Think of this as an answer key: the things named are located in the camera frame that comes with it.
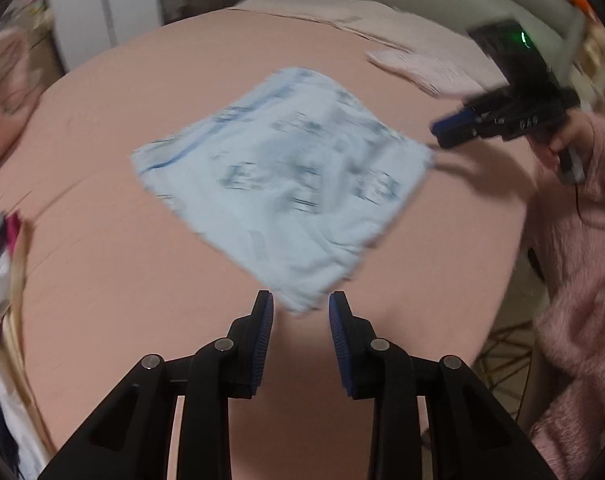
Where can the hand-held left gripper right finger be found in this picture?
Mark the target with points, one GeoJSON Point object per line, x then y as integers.
{"type": "Point", "coordinates": [338, 340]}

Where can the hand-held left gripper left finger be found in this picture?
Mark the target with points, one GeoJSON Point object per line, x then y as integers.
{"type": "Point", "coordinates": [263, 340]}

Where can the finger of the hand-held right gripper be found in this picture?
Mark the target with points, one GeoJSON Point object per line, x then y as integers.
{"type": "Point", "coordinates": [462, 139]}
{"type": "Point", "coordinates": [455, 121]}

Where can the light blue printed garment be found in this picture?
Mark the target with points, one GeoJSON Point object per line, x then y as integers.
{"type": "Point", "coordinates": [282, 180]}

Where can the person's right forearm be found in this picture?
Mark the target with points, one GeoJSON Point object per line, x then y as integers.
{"type": "Point", "coordinates": [602, 185]}

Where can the person's right hand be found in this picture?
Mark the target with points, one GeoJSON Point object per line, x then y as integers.
{"type": "Point", "coordinates": [575, 135]}

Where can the pink fuzzy garment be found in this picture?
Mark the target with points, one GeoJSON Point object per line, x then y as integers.
{"type": "Point", "coordinates": [422, 67]}

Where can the orange object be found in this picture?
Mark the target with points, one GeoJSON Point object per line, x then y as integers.
{"type": "Point", "coordinates": [580, 0]}

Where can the bed with pink sheet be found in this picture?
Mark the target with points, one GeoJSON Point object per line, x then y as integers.
{"type": "Point", "coordinates": [132, 285]}

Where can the pale pink blanket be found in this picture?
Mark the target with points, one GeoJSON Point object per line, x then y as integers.
{"type": "Point", "coordinates": [357, 15]}

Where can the person's pink fuzzy sweater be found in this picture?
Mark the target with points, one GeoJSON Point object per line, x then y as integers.
{"type": "Point", "coordinates": [582, 360]}

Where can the red and navy garment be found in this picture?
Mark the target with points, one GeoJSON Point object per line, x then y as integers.
{"type": "Point", "coordinates": [13, 230]}

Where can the white cabinet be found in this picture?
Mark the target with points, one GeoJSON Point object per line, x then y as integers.
{"type": "Point", "coordinates": [107, 5]}

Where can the rolled pink quilt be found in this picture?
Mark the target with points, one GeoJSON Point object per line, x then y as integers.
{"type": "Point", "coordinates": [7, 70]}

